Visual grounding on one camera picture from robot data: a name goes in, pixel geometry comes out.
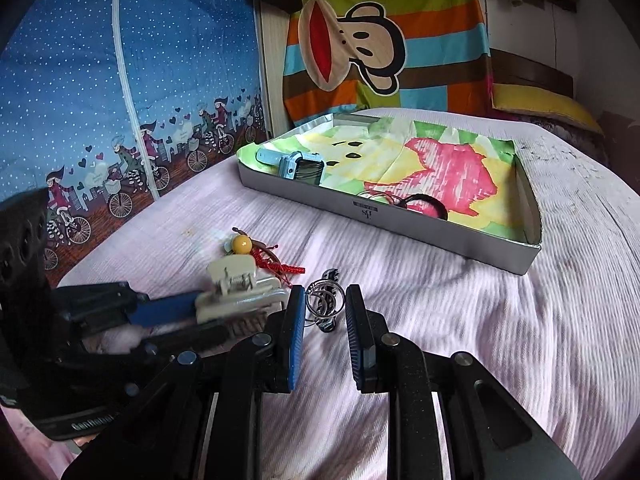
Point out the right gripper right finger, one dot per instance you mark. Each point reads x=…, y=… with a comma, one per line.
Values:
x=449, y=416

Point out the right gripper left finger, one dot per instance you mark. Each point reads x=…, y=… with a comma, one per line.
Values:
x=203, y=421

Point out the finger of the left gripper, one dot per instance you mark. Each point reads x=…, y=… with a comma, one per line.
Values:
x=97, y=308
x=135, y=342

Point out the beige hair claw clip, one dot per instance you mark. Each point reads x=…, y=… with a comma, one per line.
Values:
x=239, y=297

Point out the silver key rings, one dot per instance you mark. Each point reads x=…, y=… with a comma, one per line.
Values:
x=324, y=302

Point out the light blue smart watch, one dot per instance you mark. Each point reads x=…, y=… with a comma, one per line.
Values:
x=306, y=167

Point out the blue fabric wardrobe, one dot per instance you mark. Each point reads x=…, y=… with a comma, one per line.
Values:
x=109, y=105

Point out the grey cardboard tray box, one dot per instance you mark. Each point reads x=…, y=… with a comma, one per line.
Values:
x=514, y=257

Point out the colourful cartoon cloth liner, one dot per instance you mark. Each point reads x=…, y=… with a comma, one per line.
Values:
x=392, y=160

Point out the yellow pillow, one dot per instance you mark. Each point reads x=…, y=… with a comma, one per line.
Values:
x=539, y=102

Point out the striped monkey blanket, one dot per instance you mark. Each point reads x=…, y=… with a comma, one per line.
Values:
x=347, y=55

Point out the dark wooden headboard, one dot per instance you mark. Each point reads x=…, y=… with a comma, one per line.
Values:
x=510, y=68

